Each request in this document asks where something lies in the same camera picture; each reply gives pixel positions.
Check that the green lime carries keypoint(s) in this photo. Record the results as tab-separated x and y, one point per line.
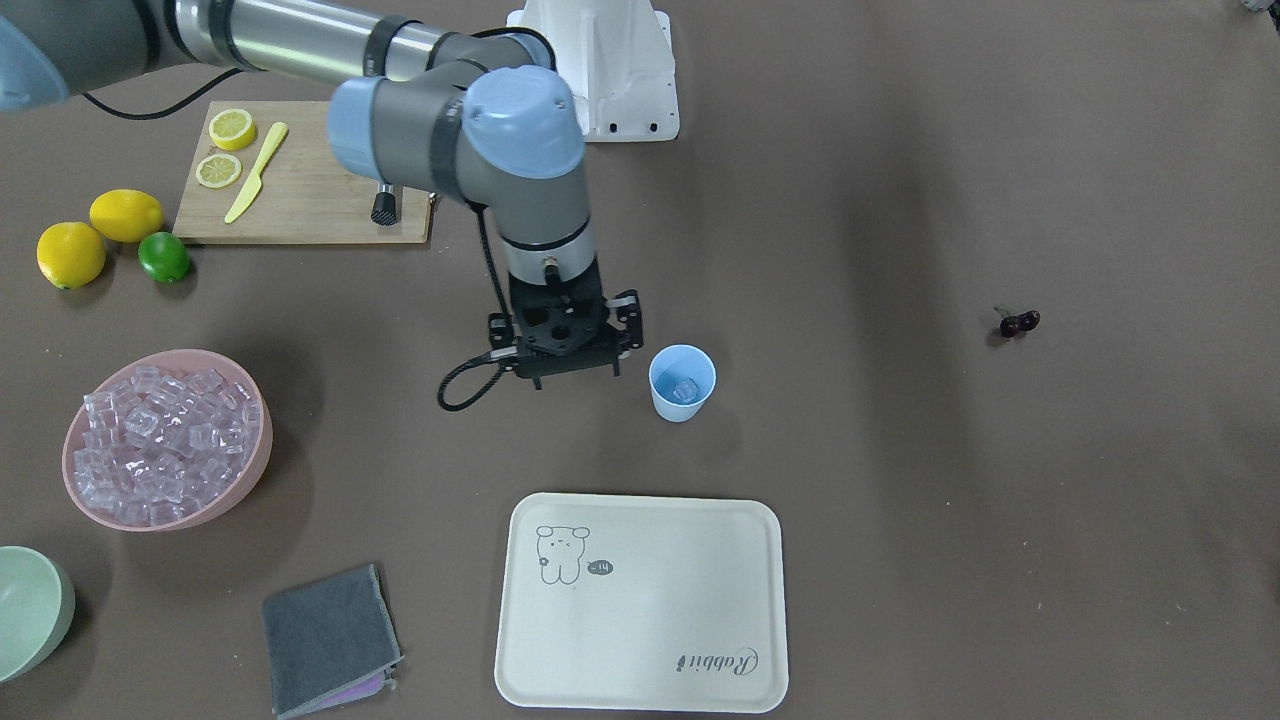
164	257

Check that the mint green bowl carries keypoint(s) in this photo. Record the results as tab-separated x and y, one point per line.
37	604

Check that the clear ice cube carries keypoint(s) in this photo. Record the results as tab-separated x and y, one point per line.
684	392

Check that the lemon slice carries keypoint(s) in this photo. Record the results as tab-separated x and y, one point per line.
232	129
218	171

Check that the pink bowl of ice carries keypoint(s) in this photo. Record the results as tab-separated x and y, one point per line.
169	442

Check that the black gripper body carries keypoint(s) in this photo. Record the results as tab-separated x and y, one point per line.
629	322

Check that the black handled metal muddler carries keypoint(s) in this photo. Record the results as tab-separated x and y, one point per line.
384	209

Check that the light blue plastic cup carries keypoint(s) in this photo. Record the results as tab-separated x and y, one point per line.
675	362

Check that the grey folded cloth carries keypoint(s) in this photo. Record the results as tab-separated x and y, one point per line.
329	643

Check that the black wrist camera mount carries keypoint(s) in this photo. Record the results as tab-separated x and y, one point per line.
625	314

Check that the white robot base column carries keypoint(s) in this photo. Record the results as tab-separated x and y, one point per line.
618	58

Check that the bamboo cutting board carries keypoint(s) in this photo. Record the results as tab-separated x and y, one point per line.
308	197

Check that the dark red cherries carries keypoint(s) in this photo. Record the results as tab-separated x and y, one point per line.
1013	324

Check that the yellow lemon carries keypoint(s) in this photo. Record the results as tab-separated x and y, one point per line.
126	216
70	254

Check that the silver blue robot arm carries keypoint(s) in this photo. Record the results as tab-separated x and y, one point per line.
484	119

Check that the yellow plastic knife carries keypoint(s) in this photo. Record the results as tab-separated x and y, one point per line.
252	185

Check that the cream rabbit serving tray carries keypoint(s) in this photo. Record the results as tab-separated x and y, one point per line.
619	602

